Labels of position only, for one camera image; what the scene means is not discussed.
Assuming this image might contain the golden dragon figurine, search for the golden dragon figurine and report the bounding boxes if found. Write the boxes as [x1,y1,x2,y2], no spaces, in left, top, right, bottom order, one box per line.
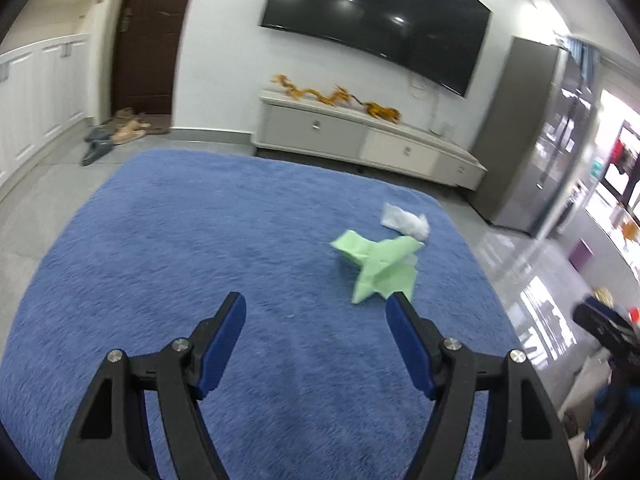
[270,74,359,106]

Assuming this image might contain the hanging clothes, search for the hanging clothes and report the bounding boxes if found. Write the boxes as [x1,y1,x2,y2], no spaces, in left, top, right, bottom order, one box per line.
[608,139,637,176]

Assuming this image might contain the white cabinet doors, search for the white cabinet doors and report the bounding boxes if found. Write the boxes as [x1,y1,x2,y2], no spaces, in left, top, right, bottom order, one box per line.
[0,0,109,191]

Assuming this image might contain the black wall television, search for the black wall television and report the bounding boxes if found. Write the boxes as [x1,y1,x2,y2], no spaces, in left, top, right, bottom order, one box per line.
[262,0,491,96]

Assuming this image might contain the blue fuzzy blanket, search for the blue fuzzy blanket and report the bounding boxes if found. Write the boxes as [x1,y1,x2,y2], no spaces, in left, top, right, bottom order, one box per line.
[1,150,518,479]

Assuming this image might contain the green crumpled paper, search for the green crumpled paper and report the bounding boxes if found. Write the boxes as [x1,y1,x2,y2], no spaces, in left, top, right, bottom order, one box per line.
[331,230,424,304]

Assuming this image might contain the golden tiger figurine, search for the golden tiger figurine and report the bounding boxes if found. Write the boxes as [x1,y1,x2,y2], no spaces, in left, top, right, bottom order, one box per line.
[362,102,401,124]

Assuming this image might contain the white crumpled plastic bag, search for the white crumpled plastic bag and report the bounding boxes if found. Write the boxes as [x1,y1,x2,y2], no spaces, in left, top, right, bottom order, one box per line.
[381,203,430,242]

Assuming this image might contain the pair of slippers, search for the pair of slippers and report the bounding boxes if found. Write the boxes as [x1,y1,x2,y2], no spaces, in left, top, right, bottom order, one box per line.
[80,107,151,167]

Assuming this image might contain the dark brown entrance door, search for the dark brown entrance door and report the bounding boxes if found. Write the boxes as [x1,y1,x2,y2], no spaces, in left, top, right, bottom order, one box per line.
[111,0,189,115]

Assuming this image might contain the grey white TV cabinet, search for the grey white TV cabinet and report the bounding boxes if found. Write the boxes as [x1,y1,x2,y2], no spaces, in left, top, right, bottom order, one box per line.
[252,90,487,191]

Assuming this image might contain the grey double-door refrigerator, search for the grey double-door refrigerator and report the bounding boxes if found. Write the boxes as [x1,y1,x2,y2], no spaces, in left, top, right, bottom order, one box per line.
[468,38,593,236]

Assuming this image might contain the purple stool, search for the purple stool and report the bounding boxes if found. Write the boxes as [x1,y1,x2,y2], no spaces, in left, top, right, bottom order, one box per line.
[568,238,593,272]

